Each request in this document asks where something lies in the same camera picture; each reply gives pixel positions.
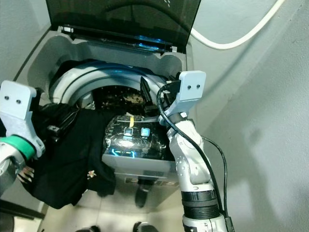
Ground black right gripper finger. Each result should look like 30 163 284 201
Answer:
140 77 158 108

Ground black garment small flower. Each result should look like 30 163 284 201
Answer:
23 107 117 210

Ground grey top-load washing machine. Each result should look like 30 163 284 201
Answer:
0 0 202 209

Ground glossy washer control panel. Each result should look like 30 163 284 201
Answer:
103 114 175 159

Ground white washer drum rim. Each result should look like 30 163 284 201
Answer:
50 60 163 105

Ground dark tinted washer lid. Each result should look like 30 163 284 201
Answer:
45 0 202 54

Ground black robot left leg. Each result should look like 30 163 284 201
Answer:
76 226 102 232

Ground black robot leg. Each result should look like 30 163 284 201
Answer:
132 221 156 232
76 226 102 232

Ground black robot right leg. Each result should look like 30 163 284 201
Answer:
132 221 156 232

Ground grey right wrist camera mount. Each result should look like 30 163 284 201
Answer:
167 71 207 117

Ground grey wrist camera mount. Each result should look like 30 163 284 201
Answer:
0 80 38 146
167 71 207 117

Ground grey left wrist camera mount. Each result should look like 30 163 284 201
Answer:
0 80 38 146

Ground white hose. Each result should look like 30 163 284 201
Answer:
190 0 287 51

